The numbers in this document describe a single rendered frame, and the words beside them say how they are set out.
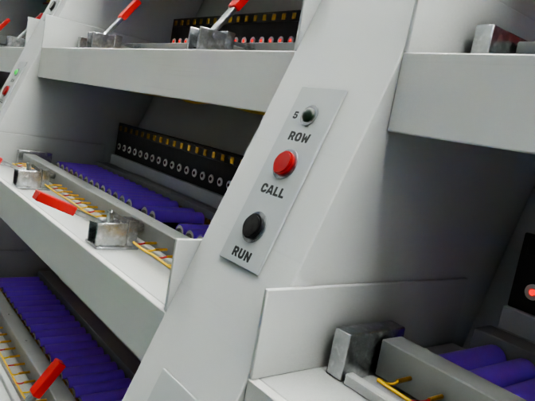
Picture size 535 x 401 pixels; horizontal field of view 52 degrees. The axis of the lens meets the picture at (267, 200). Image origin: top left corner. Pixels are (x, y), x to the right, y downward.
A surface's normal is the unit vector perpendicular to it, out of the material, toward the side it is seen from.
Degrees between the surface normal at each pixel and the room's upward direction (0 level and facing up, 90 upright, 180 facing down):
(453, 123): 110
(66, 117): 90
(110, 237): 90
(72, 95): 90
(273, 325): 90
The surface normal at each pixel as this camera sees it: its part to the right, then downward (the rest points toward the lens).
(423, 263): 0.61, 0.22
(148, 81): -0.77, -0.06
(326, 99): -0.66, -0.40
